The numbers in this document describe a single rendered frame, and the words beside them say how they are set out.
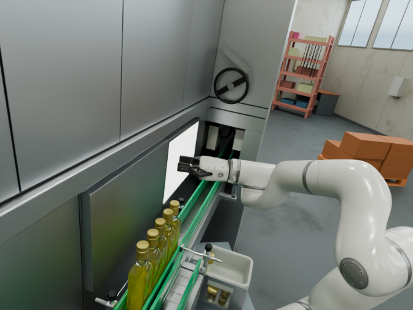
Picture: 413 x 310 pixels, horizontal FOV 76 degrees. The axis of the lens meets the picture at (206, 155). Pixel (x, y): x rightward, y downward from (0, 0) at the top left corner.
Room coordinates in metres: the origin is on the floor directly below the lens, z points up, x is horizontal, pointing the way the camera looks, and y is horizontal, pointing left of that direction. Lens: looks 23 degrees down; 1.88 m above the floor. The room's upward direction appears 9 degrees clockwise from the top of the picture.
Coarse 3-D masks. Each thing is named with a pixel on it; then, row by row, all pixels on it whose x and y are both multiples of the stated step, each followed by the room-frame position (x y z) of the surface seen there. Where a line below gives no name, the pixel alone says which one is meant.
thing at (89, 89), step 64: (0, 0) 0.41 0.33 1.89; (64, 0) 0.53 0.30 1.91; (128, 0) 0.73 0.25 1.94; (192, 0) 1.18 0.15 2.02; (0, 64) 0.40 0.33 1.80; (64, 64) 0.52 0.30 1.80; (128, 64) 0.74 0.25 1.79; (192, 64) 1.27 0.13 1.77; (0, 128) 0.38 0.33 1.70; (64, 128) 0.51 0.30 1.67; (128, 128) 0.76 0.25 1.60; (0, 192) 0.36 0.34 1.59; (64, 192) 0.47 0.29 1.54; (192, 192) 1.61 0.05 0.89; (0, 256) 0.35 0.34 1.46; (64, 256) 0.48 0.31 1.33; (128, 256) 0.79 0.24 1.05
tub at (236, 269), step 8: (216, 248) 0.96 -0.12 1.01; (224, 248) 0.97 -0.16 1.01; (216, 256) 0.96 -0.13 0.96; (224, 256) 0.95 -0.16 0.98; (232, 256) 0.94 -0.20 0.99; (240, 256) 0.94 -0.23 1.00; (248, 256) 0.94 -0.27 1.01; (200, 264) 0.85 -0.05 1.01; (208, 264) 0.92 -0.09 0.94; (216, 264) 0.93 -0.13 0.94; (224, 264) 0.94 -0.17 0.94; (232, 264) 0.94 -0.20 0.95; (240, 264) 0.93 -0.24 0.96; (248, 264) 0.92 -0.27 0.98; (208, 272) 0.81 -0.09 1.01; (216, 272) 0.89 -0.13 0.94; (224, 272) 0.89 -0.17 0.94; (232, 272) 0.90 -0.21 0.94; (240, 272) 0.91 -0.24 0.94; (248, 272) 0.85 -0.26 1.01; (224, 280) 0.79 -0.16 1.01; (232, 280) 0.79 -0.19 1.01; (240, 280) 0.86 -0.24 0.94; (248, 280) 0.80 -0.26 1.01
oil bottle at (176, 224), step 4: (176, 220) 0.79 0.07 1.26; (180, 220) 0.81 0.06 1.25; (172, 224) 0.77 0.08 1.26; (176, 224) 0.78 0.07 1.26; (180, 224) 0.81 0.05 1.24; (176, 228) 0.77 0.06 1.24; (176, 232) 0.77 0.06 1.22; (176, 236) 0.78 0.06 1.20; (176, 240) 0.79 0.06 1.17; (176, 244) 0.79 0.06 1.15
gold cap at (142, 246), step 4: (144, 240) 0.59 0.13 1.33; (136, 244) 0.57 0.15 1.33; (140, 244) 0.57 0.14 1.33; (144, 244) 0.57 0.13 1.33; (148, 244) 0.57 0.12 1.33; (136, 248) 0.56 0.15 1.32; (140, 248) 0.55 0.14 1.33; (144, 248) 0.56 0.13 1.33; (148, 248) 0.57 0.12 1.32; (136, 252) 0.56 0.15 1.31; (140, 252) 0.56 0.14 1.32; (144, 252) 0.56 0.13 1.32; (136, 256) 0.56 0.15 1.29; (140, 256) 0.55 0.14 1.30; (144, 256) 0.56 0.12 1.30; (140, 260) 0.55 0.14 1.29
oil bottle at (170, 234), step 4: (172, 228) 0.75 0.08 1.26; (168, 232) 0.72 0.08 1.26; (172, 232) 0.73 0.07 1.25; (168, 236) 0.71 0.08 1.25; (172, 236) 0.73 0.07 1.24; (168, 240) 0.71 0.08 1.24; (172, 240) 0.73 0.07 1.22; (168, 244) 0.71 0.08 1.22; (172, 244) 0.74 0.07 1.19; (168, 248) 0.71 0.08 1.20; (172, 248) 0.75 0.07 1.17; (168, 252) 0.71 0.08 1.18; (172, 252) 0.75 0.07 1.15; (168, 256) 0.72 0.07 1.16; (168, 260) 0.72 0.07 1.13
